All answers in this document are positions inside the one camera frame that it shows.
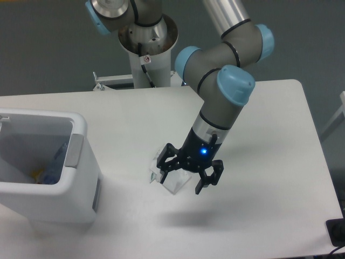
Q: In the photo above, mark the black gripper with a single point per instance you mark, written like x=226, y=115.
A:
x=196, y=155

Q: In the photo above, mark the crushed clear plastic bottle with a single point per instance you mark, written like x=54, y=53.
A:
x=52, y=172

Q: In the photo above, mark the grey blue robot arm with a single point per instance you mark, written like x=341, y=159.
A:
x=217, y=75

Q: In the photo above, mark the yellow blue trash in can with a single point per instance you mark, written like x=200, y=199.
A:
x=36, y=175

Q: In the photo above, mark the white trash can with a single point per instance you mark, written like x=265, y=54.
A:
x=29, y=141

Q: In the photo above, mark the crumpled white plastic wrapper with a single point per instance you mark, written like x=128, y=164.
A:
x=175, y=179

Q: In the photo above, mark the black box at table edge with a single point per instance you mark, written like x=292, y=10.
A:
x=335, y=229

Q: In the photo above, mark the white metal base frame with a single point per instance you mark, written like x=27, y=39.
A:
x=126, y=82

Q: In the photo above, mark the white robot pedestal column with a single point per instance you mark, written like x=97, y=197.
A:
x=149, y=50

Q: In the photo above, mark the white frame at right edge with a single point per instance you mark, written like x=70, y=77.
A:
x=335, y=120

